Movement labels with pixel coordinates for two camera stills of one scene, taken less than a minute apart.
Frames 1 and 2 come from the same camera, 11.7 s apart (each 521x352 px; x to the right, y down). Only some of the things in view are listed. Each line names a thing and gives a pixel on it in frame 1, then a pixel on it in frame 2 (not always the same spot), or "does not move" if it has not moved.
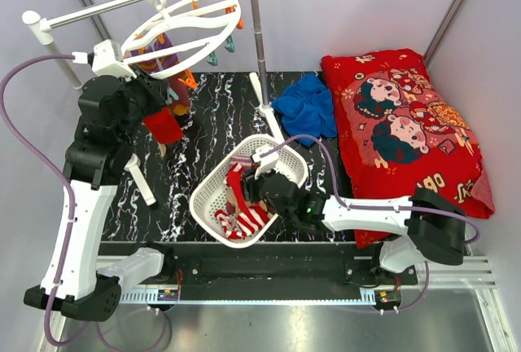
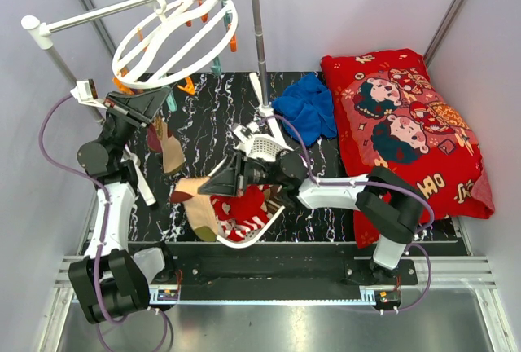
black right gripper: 251,183 -> 231,179
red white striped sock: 165,128 -> 242,213
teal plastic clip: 212,59 -> 172,102
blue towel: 306,107 does not move
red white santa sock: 247,220 does not move
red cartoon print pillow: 396,129 does not move
